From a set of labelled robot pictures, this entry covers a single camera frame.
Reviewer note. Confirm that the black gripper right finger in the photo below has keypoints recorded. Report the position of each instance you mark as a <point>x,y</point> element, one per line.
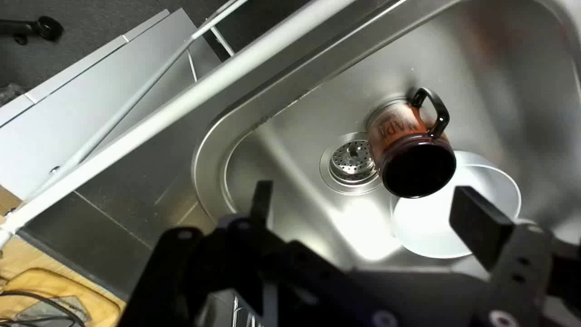
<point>519,266</point>

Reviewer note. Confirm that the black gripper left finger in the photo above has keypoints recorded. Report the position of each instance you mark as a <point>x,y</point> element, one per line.
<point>181,274</point>

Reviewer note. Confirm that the stainless steel sink basin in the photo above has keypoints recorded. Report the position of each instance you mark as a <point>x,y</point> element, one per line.
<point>290,139</point>

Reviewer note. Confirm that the metal sink drain strainer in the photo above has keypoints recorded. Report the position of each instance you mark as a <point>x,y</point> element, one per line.
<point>350,161</point>

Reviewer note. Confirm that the stainless steel counter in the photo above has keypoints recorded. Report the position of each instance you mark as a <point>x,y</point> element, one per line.
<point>120,201</point>

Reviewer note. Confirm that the white bowl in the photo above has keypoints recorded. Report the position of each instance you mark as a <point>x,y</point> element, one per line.
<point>428,225</point>

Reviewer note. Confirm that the white flat panel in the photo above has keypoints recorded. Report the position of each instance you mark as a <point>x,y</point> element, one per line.
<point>54,128</point>

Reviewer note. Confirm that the black clamp object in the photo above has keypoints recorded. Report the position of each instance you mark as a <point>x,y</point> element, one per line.
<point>45,28</point>

